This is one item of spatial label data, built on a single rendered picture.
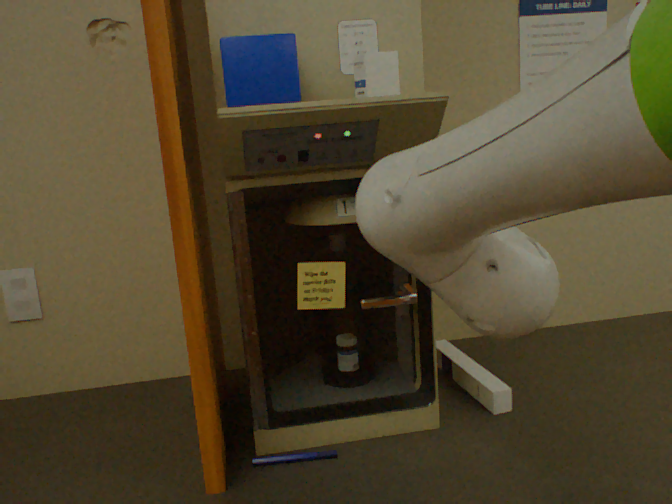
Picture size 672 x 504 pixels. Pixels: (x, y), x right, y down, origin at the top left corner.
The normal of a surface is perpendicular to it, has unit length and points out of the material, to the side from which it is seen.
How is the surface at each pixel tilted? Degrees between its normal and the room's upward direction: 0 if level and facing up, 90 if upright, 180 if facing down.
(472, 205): 122
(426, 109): 135
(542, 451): 0
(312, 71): 90
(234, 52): 90
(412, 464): 0
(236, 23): 90
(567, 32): 90
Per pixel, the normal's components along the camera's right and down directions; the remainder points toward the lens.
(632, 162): -0.62, 0.72
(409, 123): 0.17, 0.83
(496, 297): -0.11, 0.38
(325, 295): 0.15, 0.21
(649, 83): -0.92, 0.15
